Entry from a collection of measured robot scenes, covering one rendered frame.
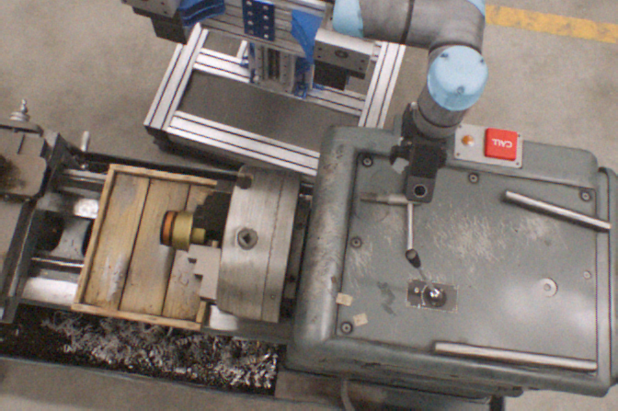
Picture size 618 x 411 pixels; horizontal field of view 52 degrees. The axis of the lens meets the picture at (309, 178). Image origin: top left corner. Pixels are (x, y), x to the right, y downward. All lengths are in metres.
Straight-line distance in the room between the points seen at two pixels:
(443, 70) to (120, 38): 2.15
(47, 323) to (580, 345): 1.34
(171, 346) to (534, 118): 1.79
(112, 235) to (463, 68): 1.00
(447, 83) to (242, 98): 1.64
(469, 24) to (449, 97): 0.12
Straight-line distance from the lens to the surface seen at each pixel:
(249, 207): 1.19
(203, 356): 1.79
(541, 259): 1.25
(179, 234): 1.31
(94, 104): 2.74
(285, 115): 2.39
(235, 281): 1.20
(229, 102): 2.42
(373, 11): 0.92
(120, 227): 1.59
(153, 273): 1.54
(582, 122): 2.92
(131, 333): 1.85
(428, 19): 0.93
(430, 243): 1.19
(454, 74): 0.86
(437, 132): 0.96
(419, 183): 1.02
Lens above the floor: 2.38
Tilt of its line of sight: 70 degrees down
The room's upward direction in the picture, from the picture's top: 9 degrees clockwise
